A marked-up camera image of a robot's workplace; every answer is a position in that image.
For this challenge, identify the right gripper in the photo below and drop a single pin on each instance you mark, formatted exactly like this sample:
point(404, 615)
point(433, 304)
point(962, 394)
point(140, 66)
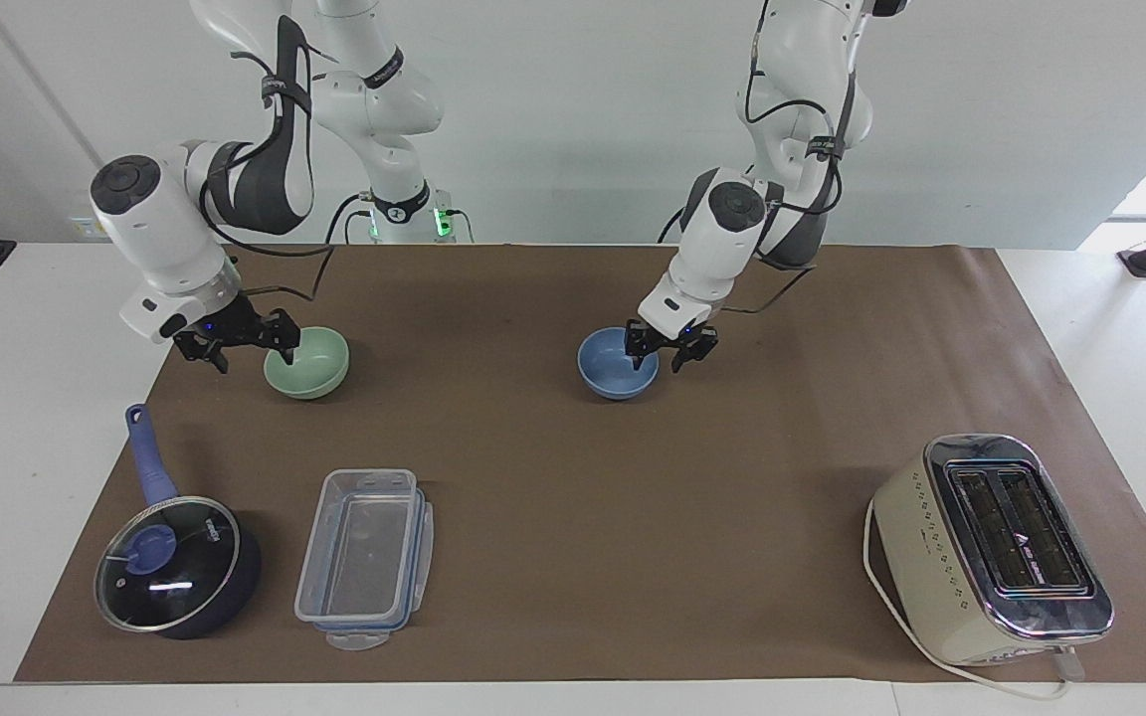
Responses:
point(233, 323)

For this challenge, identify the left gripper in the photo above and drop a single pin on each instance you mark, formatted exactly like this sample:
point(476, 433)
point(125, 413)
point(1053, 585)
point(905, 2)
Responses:
point(674, 336)

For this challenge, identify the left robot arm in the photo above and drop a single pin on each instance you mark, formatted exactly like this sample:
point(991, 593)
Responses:
point(722, 244)

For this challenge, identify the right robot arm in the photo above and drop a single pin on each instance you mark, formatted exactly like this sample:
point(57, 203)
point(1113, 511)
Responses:
point(150, 234)

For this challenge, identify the blue bowl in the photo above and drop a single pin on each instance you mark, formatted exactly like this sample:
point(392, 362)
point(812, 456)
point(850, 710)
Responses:
point(608, 368)

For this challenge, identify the green bowl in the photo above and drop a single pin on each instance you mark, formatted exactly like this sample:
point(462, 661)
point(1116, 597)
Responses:
point(319, 370)

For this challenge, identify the clear plastic container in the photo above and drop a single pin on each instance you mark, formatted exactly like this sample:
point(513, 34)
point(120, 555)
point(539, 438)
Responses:
point(359, 557)

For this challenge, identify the glass lid with blue knob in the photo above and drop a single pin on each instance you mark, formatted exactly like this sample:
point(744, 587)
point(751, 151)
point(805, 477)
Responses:
point(170, 577)

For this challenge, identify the clear container lid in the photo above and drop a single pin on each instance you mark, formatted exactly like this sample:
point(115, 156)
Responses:
point(364, 638)

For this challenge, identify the cream toaster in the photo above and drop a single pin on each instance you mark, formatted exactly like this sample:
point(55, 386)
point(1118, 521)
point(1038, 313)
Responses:
point(941, 557)

